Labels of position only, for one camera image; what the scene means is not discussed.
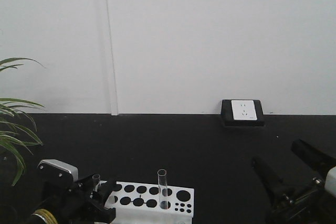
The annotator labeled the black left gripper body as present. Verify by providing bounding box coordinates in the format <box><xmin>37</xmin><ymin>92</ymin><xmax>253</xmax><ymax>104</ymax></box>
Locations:
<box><xmin>26</xmin><ymin>182</ymin><xmax>91</xmax><ymax>223</ymax></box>

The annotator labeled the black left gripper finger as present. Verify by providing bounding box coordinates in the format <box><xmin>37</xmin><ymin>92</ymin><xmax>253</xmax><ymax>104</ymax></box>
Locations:
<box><xmin>89</xmin><ymin>179</ymin><xmax>116</xmax><ymax>221</ymax></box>
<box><xmin>68</xmin><ymin>174</ymin><xmax>94</xmax><ymax>198</ymax></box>

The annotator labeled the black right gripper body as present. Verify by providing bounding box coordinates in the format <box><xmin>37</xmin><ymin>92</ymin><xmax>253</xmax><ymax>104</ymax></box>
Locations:
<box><xmin>266</xmin><ymin>179</ymin><xmax>335</xmax><ymax>223</ymax></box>

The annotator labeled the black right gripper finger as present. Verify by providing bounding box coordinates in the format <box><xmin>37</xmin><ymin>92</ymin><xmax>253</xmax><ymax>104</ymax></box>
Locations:
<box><xmin>291</xmin><ymin>140</ymin><xmax>335</xmax><ymax>179</ymax></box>
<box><xmin>251</xmin><ymin>156</ymin><xmax>291</xmax><ymax>198</ymax></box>

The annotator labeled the short glass test tube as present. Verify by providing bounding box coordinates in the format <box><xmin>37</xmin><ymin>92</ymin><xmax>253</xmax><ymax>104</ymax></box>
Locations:
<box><xmin>92</xmin><ymin>174</ymin><xmax>101</xmax><ymax>192</ymax></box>

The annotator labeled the tall glass test tube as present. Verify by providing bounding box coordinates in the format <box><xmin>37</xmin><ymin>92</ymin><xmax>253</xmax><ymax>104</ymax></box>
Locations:
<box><xmin>157</xmin><ymin>169</ymin><xmax>169</xmax><ymax>210</ymax></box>

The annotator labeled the white test tube rack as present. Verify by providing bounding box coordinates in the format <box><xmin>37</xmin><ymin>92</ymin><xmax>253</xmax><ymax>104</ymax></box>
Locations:
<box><xmin>105</xmin><ymin>182</ymin><xmax>194</xmax><ymax>223</ymax></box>

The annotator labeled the black socket base block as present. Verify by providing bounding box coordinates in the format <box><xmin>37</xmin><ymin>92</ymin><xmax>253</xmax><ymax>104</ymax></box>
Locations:
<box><xmin>221</xmin><ymin>100</ymin><xmax>265</xmax><ymax>126</ymax></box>

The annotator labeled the green spider plant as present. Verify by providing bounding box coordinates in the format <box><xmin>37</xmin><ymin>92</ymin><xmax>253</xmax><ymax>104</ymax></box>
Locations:
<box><xmin>0</xmin><ymin>57</ymin><xmax>46</xmax><ymax>187</ymax></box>

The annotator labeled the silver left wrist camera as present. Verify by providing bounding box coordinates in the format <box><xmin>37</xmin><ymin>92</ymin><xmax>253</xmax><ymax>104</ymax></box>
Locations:
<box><xmin>37</xmin><ymin>159</ymin><xmax>79</xmax><ymax>188</ymax></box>

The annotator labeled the white wall power socket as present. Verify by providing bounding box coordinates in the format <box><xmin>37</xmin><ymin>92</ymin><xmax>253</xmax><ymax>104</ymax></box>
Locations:
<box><xmin>231</xmin><ymin>100</ymin><xmax>257</xmax><ymax>121</ymax></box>

